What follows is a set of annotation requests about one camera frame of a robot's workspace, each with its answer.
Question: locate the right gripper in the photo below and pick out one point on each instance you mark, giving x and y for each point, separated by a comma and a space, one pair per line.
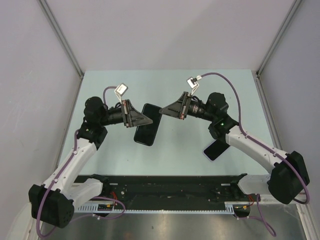
181, 105

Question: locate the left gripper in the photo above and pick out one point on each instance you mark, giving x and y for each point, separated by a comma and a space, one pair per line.
133, 118

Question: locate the black phone case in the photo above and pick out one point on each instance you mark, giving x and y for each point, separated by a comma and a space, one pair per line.
146, 134

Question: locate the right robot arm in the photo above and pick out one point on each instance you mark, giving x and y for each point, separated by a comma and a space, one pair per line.
287, 172

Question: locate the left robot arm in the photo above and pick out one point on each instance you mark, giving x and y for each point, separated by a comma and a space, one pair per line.
55, 200

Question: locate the phone in lilac case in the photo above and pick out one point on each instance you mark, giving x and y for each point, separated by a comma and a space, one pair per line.
215, 149

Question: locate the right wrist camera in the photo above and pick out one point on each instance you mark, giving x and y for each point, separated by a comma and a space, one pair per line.
193, 82

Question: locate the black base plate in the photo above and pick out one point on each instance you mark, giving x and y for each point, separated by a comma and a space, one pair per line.
173, 190

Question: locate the slotted cable duct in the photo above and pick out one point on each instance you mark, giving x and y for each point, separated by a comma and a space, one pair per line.
197, 208

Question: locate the left aluminium frame post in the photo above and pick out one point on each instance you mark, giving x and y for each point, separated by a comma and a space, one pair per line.
50, 16

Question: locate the aluminium frame post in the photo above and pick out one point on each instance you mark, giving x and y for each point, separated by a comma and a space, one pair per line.
294, 8
50, 16

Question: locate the right aluminium frame post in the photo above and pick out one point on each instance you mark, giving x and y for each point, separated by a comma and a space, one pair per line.
294, 8

